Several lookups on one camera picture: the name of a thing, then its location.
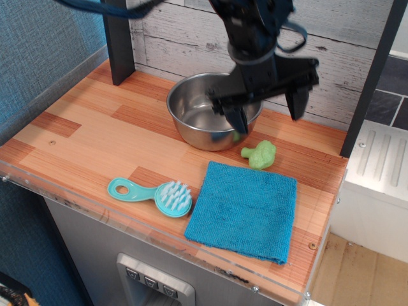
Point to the clear acrylic edge guard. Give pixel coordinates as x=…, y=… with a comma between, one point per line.
x=114, y=245

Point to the teal dish brush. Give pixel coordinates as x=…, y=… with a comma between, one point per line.
x=173, y=199

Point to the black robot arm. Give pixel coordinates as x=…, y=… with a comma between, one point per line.
x=256, y=29

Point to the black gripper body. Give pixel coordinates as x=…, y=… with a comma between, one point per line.
x=277, y=75

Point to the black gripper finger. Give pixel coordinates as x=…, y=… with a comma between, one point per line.
x=237, y=119
x=297, y=102

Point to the blue folded cloth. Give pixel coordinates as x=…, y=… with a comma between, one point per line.
x=250, y=212

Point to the green toy broccoli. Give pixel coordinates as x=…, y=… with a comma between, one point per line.
x=260, y=157

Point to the dark right cabinet post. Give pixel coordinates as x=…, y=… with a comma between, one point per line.
x=381, y=55

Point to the white grooved drainboard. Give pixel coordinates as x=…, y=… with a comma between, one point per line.
x=378, y=161

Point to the silver metal bowl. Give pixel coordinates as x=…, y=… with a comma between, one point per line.
x=194, y=117

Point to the orange object bottom corner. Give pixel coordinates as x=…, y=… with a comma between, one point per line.
x=17, y=296

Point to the silver dispenser button panel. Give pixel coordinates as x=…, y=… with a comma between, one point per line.
x=153, y=282

